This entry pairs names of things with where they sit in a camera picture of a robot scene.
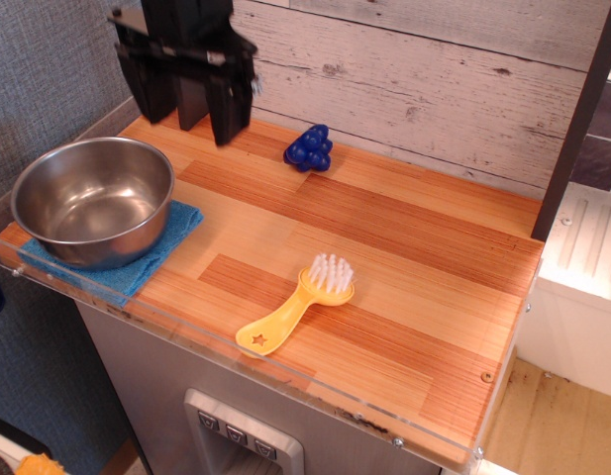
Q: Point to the silver dispenser panel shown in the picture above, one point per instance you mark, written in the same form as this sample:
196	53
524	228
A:
231	442

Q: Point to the orange object bottom left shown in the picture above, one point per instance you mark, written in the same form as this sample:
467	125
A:
39	464

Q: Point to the clear acrylic table guard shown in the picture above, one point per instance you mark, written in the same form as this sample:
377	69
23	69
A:
407	367

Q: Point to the stainless steel bowl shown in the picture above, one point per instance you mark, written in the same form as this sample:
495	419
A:
96	204

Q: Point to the dark left frame post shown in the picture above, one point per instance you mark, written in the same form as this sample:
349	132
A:
192	104

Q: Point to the dark frame post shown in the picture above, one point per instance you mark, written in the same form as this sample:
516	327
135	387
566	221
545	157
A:
585	109
192	104

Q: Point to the grey toy fridge cabinet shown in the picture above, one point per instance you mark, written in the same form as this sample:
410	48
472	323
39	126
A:
151	374

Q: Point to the white toy sink unit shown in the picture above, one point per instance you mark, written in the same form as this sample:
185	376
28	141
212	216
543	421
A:
566	328

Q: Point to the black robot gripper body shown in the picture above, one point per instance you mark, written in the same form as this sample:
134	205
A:
192	39

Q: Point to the dark right frame post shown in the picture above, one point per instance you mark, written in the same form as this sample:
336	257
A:
585	109

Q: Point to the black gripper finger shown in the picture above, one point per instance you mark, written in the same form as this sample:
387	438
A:
151	88
230	98

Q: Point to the yellow brush white bristles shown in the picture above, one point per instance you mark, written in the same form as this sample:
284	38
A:
327	281

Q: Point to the blue toy grape bunch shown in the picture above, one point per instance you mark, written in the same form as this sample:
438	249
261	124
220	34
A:
311	151

